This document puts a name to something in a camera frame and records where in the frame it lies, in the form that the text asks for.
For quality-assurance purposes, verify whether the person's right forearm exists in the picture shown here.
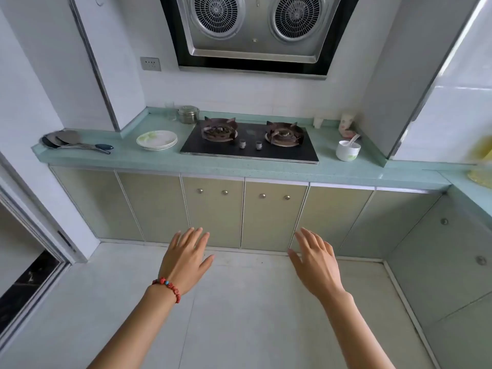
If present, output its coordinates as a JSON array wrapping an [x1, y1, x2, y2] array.
[[319, 287, 397, 369]]

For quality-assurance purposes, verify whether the rusty gas burner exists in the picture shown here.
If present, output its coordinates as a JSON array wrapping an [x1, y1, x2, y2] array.
[[265, 120, 305, 147], [200, 117, 239, 142]]

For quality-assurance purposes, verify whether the pale green kitchen cabinet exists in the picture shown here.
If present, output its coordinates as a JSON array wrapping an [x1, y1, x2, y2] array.
[[49, 166, 443, 262]]

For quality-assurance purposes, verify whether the person's right hand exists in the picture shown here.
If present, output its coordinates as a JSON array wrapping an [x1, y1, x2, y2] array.
[[288, 227, 345, 302]]

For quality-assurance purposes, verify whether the steel range hood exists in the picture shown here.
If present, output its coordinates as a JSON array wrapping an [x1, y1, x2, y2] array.
[[158, 0, 362, 79]]

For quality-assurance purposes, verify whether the red bead bracelet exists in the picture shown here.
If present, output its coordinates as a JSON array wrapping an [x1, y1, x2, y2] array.
[[152, 277, 182, 304]]

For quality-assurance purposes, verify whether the white-edged cabinet door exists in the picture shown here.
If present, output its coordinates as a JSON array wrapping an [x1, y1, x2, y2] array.
[[241, 179, 310, 252], [181, 176, 245, 249]]

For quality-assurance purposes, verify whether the metal ladle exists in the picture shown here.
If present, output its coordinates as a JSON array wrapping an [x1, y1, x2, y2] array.
[[41, 136, 111, 155]]

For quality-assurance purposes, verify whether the pink snack bag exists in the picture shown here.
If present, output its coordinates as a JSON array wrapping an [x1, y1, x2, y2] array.
[[338, 113, 356, 139]]

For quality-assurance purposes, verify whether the white cup with green print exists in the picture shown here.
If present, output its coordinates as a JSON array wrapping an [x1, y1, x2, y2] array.
[[336, 140, 362, 162]]

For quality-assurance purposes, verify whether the lidded steel container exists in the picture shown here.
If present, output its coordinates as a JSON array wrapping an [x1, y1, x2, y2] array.
[[176, 105, 200, 125]]

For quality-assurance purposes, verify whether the speckled green countertop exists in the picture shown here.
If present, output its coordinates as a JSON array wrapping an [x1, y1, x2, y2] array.
[[31, 106, 492, 219]]

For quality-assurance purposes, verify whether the person's left forearm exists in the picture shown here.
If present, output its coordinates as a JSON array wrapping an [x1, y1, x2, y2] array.
[[87, 286, 179, 369]]

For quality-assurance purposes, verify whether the black glass gas stove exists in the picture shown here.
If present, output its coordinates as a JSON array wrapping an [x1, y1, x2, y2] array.
[[179, 118, 320, 165]]

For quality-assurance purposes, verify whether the grey sliding door frame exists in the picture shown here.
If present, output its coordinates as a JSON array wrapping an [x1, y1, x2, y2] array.
[[0, 151, 84, 342]]

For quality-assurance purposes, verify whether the grey wall socket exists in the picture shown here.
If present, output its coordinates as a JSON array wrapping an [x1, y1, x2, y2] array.
[[139, 56, 162, 72]]

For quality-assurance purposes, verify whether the person's left hand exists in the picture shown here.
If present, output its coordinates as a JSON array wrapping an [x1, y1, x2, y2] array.
[[153, 227, 216, 296]]

